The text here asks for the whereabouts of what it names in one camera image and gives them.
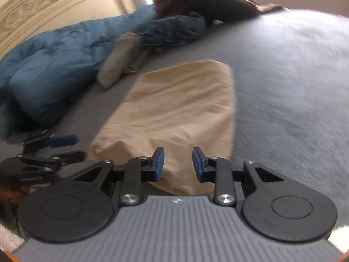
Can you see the beige trousers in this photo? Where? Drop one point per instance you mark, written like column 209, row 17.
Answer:
column 177, row 108

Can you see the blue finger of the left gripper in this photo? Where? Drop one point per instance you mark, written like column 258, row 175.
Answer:
column 44, row 139
column 55, row 161

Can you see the grey bed blanket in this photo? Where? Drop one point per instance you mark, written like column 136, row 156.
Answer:
column 290, row 74

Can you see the cream carved headboard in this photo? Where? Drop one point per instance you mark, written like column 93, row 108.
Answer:
column 23, row 19

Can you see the blue denim jeans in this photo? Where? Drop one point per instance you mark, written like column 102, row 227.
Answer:
column 175, row 31

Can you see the grey sweatpants with drawstring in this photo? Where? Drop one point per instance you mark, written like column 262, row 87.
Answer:
column 127, row 57

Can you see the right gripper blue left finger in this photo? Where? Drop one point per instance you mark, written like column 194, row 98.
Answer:
column 139, row 171

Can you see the seated person in maroon jacket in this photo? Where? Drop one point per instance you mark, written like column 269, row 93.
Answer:
column 212, row 10

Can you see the blue duvet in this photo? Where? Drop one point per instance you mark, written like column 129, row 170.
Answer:
column 42, row 76

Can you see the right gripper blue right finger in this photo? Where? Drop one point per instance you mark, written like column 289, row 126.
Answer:
column 218, row 171

